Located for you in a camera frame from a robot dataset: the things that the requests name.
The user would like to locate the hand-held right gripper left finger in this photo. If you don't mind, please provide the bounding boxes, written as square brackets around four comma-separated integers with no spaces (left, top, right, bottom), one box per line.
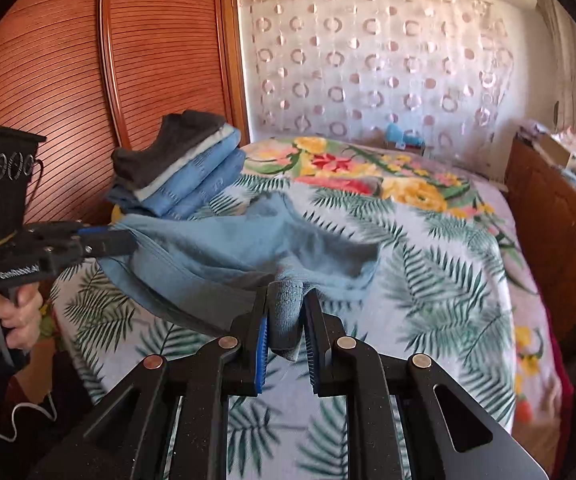
[28,282,269,480]

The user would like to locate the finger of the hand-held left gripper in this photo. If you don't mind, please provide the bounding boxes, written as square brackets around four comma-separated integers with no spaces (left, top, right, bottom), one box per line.
[80,232,139,261]
[75,226,119,241]

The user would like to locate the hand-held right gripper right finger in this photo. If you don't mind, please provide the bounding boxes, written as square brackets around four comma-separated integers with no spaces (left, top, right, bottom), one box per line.
[302,290,551,480]

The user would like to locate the blue-grey pants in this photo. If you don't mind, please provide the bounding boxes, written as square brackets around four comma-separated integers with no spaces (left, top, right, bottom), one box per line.
[100,192,381,363]

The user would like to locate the light grey folded pants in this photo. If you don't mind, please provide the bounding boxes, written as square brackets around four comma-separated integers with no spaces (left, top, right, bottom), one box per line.
[135,125,234,201]

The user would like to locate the dark grey folded pants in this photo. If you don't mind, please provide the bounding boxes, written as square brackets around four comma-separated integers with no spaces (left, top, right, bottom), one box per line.
[112,110,226,186]

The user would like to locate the person's left hand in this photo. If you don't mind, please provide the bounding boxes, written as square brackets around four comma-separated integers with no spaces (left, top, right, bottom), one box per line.
[0,287,44,361]

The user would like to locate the blue folded jeans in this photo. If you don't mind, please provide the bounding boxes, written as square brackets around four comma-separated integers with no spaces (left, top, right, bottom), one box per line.
[143,130,243,216]

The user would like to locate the stack of folded clothes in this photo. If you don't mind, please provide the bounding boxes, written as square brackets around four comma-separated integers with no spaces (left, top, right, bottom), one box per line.
[108,150,246,221]

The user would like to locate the leaf print bed sheet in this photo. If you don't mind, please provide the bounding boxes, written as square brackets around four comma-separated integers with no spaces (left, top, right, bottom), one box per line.
[50,175,534,480]

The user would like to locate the wooden slatted wardrobe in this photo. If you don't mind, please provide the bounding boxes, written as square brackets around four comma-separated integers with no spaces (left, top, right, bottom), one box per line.
[0,0,251,241]

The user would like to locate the floral blanket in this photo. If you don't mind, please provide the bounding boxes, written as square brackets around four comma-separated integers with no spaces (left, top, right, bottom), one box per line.
[240,135,564,431]

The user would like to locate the small cardboard box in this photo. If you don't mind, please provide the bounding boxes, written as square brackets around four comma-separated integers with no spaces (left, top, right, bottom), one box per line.
[387,137,426,157]

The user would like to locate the blue cloth bundle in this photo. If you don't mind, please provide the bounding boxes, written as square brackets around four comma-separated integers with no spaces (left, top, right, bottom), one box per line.
[385,122,425,148]

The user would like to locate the dark red cloth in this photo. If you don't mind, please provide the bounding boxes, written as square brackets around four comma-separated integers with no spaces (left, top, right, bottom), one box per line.
[548,330,576,411]

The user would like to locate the long wooden cabinet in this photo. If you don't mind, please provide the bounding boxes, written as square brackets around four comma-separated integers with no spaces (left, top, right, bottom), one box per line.
[505,132,576,361]

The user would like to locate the sheer circle pattern curtain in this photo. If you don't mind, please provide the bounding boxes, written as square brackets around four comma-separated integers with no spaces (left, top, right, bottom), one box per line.
[238,0,514,153]

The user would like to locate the pile of papers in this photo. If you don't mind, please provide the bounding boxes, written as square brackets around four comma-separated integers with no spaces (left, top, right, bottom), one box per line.
[518,120,549,143]

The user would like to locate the open cardboard box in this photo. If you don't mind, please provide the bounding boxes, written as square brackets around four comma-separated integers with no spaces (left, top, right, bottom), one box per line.
[538,130,576,171]

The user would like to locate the pale patterned window curtain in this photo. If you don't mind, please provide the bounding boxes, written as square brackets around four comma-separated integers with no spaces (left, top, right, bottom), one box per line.
[538,0,576,136]

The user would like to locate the white cable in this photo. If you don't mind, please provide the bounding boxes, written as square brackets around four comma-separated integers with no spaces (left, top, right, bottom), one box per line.
[0,400,59,441]

